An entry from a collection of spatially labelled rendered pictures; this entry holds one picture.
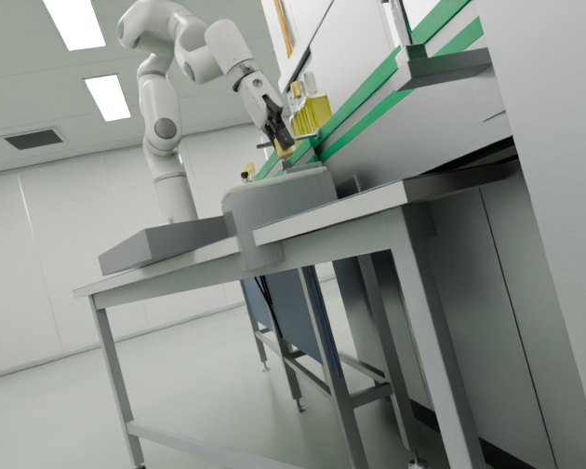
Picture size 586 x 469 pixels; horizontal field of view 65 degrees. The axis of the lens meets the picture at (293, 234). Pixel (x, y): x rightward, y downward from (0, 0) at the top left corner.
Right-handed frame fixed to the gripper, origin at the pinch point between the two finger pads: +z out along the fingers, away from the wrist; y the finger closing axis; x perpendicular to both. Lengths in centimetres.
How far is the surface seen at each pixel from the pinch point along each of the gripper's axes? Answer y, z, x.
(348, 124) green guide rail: -4.9, 3.9, -13.5
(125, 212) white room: 609, -113, 54
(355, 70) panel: 16.1, -10.6, -34.1
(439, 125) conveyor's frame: -39.4, 14.5, -8.0
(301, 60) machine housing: 58, -32, -42
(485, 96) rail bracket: -50, 14, -7
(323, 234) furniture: -16.9, 20.8, 7.8
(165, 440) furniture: 68, 59, 64
